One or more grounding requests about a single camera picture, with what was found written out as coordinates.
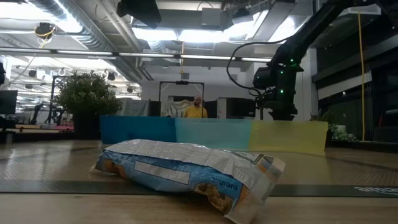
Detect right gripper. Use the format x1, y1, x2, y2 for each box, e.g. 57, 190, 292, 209
263, 70, 300, 121

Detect silver-backed granola bar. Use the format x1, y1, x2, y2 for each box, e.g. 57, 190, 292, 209
95, 139, 286, 224

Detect yellow plastic bin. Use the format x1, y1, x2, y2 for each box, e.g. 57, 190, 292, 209
248, 120, 329, 156

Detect black cabinet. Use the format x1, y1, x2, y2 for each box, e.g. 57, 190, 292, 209
217, 97, 257, 119

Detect small potted succulent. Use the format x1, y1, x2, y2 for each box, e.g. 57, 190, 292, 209
310, 109, 358, 147

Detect teal plastic bin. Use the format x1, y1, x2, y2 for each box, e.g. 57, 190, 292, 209
174, 118, 252, 151

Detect person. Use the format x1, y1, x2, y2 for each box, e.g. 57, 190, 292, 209
183, 95, 208, 119

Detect linear ceiling light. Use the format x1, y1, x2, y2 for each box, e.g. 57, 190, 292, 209
0, 48, 274, 63

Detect blue plastic bin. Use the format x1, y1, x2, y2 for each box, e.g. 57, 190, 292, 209
99, 115, 177, 144

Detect bushy green potted plant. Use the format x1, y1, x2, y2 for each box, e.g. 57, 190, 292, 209
54, 70, 124, 140

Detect black-bordered silicone baking mat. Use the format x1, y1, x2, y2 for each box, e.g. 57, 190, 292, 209
0, 144, 398, 198

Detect black monitor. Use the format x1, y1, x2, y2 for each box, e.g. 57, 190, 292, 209
0, 90, 19, 115

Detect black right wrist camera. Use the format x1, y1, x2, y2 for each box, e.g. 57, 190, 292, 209
252, 67, 277, 91

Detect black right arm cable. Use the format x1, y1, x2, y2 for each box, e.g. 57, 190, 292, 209
226, 40, 293, 98

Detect yellow extension cable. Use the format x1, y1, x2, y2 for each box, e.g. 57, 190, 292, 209
357, 11, 366, 141

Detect black gantry frame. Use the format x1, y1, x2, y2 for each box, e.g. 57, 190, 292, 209
159, 80, 206, 118

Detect silver ceiling duct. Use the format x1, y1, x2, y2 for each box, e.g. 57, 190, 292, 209
29, 0, 146, 82

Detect ceiling cable reel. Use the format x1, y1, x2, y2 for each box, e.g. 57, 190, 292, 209
33, 22, 57, 49

